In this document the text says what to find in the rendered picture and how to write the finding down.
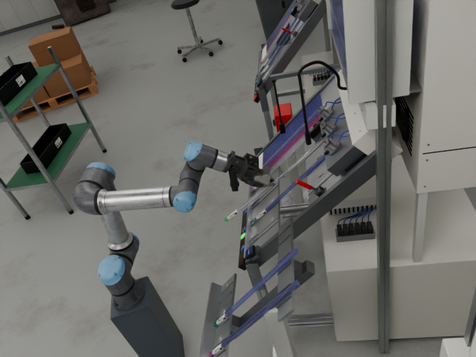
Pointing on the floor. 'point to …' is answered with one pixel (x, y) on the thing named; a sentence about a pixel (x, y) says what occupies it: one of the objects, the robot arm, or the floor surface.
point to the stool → (192, 29)
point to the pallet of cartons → (57, 83)
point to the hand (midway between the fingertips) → (270, 183)
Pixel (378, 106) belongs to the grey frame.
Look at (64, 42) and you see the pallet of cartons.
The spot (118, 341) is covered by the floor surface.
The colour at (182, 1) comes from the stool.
